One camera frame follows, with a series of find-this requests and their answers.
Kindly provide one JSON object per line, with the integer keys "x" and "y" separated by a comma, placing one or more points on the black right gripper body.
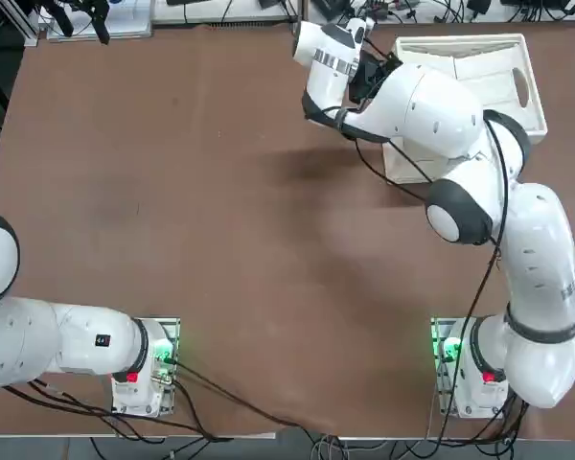
{"x": 366, "y": 76}

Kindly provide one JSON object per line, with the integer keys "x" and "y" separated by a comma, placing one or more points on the white folding storage box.
{"x": 489, "y": 72}

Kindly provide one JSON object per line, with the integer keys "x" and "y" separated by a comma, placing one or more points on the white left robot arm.
{"x": 38, "y": 335}

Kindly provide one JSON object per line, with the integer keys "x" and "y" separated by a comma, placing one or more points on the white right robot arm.
{"x": 541, "y": 249}

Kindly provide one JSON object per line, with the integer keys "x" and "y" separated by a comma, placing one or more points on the black power adapter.
{"x": 333, "y": 7}
{"x": 182, "y": 2}
{"x": 479, "y": 6}

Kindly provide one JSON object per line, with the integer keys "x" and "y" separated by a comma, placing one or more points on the white shelf board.
{"x": 249, "y": 14}

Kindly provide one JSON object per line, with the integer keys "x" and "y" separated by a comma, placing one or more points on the white flat tray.
{"x": 129, "y": 21}

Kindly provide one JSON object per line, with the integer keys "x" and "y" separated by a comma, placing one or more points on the black tripod stand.
{"x": 100, "y": 24}

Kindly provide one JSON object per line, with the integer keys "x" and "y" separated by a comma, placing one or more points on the aluminium profile post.
{"x": 303, "y": 12}

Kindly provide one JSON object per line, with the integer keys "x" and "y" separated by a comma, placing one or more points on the aluminium frame rail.
{"x": 21, "y": 21}

